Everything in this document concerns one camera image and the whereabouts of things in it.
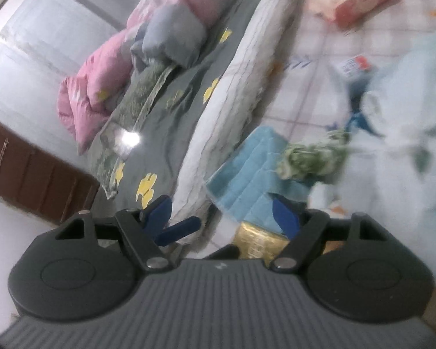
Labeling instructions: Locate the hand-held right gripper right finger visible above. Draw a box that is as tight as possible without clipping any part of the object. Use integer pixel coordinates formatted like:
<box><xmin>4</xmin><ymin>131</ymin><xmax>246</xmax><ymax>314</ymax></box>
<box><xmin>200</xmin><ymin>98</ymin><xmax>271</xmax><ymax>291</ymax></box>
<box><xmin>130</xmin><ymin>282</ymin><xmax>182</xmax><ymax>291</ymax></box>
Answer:
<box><xmin>269</xmin><ymin>194</ymin><xmax>389</xmax><ymax>273</ymax></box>

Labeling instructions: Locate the brown wooden cabinet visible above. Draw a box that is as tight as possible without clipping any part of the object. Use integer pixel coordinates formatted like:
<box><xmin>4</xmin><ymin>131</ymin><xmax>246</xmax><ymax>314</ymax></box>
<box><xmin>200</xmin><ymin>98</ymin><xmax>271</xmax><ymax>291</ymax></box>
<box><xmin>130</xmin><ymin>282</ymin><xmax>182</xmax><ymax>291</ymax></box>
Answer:
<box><xmin>0</xmin><ymin>113</ymin><xmax>100</xmax><ymax>226</ymax></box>

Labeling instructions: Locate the bed with grey sheet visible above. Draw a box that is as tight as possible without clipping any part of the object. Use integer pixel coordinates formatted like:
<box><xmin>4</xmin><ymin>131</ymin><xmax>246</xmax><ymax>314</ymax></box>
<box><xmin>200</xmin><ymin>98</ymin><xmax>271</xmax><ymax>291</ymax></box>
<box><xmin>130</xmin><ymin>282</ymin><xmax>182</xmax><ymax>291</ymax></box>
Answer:
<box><xmin>89</xmin><ymin>0</ymin><xmax>277</xmax><ymax>215</ymax></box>

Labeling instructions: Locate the grey pillow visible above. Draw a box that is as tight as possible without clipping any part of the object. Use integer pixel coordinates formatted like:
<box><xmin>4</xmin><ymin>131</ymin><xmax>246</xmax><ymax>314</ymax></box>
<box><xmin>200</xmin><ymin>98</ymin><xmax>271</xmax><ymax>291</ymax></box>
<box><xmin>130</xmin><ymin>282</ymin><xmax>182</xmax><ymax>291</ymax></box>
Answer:
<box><xmin>131</xmin><ymin>3</ymin><xmax>208</xmax><ymax>68</ymax></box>

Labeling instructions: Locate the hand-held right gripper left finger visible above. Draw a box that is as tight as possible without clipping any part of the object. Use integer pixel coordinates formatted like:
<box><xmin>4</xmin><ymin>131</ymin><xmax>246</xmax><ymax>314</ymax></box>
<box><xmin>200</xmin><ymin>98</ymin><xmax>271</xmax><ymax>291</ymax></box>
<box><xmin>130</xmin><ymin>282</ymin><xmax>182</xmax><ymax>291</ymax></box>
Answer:
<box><xmin>56</xmin><ymin>194</ymin><xmax>173</xmax><ymax>271</ymax></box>

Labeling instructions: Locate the gold packet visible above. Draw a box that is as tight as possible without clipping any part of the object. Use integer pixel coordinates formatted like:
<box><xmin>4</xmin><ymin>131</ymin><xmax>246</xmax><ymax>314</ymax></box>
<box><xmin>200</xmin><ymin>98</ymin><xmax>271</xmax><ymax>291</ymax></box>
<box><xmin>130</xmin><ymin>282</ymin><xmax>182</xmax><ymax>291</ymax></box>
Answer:
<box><xmin>233</xmin><ymin>221</ymin><xmax>290</xmax><ymax>262</ymax></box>

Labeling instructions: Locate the green floral pillow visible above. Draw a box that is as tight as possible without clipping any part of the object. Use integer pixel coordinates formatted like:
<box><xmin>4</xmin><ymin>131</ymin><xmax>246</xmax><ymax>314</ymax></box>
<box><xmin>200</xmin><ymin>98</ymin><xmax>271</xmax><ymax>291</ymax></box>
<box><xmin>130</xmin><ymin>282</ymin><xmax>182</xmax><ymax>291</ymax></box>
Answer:
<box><xmin>87</xmin><ymin>63</ymin><xmax>177</xmax><ymax>199</ymax></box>

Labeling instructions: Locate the white quilted mattress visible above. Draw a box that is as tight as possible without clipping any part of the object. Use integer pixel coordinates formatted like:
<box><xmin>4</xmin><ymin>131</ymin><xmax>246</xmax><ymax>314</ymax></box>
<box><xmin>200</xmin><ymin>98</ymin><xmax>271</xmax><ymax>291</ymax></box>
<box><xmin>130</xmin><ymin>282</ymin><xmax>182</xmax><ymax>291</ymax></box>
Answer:
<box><xmin>169</xmin><ymin>0</ymin><xmax>309</xmax><ymax>248</ymax></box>

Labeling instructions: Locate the plaid floor mattress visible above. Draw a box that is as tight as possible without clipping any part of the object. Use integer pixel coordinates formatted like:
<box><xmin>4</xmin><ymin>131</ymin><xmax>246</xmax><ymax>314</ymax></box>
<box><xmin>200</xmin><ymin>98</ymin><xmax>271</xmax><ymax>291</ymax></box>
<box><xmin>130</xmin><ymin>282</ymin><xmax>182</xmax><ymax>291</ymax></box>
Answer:
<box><xmin>218</xmin><ymin>0</ymin><xmax>436</xmax><ymax>248</ymax></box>

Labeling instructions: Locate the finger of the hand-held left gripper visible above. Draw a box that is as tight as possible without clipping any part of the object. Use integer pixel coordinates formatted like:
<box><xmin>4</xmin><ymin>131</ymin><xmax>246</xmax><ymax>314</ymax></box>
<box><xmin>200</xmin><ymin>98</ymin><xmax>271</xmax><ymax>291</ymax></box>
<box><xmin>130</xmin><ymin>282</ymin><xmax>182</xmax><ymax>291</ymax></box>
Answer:
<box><xmin>203</xmin><ymin>245</ymin><xmax>240</xmax><ymax>260</ymax></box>
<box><xmin>156</xmin><ymin>216</ymin><xmax>201</xmax><ymax>247</ymax></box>

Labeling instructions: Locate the pink quilt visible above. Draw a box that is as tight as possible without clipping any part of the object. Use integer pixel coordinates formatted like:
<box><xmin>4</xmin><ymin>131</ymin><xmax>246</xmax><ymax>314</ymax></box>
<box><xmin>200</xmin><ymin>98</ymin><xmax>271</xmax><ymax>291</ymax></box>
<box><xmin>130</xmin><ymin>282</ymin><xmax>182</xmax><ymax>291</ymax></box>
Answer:
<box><xmin>57</xmin><ymin>0</ymin><xmax>248</xmax><ymax>153</ymax></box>

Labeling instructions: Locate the light blue towel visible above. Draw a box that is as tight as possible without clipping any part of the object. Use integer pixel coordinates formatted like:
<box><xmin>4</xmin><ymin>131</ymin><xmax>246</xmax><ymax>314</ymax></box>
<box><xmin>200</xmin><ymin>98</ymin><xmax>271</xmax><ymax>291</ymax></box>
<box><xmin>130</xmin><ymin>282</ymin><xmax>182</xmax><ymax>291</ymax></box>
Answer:
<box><xmin>205</xmin><ymin>127</ymin><xmax>313</xmax><ymax>228</ymax></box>

